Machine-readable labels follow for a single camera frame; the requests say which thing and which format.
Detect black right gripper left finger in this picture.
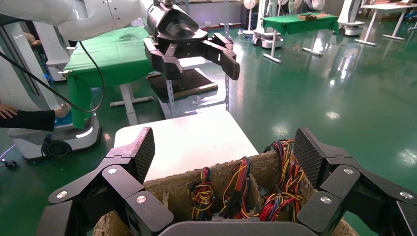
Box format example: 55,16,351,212
35,127,175,236

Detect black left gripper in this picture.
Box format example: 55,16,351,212
143,3,241,82

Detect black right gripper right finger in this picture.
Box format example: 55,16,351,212
293,127,417,236

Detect black-sleeved person forearm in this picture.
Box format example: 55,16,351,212
0,110,57,133

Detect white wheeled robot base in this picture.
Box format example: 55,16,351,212
7,112,102,161

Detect person bare hand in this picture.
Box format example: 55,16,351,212
0,104,19,120
53,103,72,119

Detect metal shelf rack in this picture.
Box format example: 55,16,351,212
145,0,231,120

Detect power supply in box top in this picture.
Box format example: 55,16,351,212
259,139,307,223

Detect power supply in box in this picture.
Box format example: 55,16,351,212
187,166,216,222
219,156,252,220
259,139,307,223

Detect white standing fan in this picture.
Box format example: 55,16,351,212
242,0,258,36

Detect white robot with round base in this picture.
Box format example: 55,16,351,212
252,0,284,50

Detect blue cloth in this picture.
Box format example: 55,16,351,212
55,113,74,127

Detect small black floor object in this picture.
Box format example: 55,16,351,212
0,159,21,171

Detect large green table cloth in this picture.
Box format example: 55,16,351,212
64,26,154,130

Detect brown cardboard divider box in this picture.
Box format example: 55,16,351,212
92,150,359,236

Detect small green cloth table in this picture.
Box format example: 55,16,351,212
262,12,340,65

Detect power supply in box middle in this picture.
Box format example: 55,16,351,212
219,156,252,220

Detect power supply in box bottom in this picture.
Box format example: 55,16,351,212
187,166,216,222

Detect brown cardboard pieces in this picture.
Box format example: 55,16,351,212
297,12,330,22

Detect white robot torso column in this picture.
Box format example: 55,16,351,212
0,22,60,112

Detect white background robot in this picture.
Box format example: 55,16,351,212
32,21,71,83

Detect white robot beside white table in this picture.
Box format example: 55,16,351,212
336,0,366,37

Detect white desk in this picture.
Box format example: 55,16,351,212
354,1,417,47

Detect white table leg frame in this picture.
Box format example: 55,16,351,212
110,82,154,126

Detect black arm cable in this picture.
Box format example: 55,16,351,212
0,40,106,114

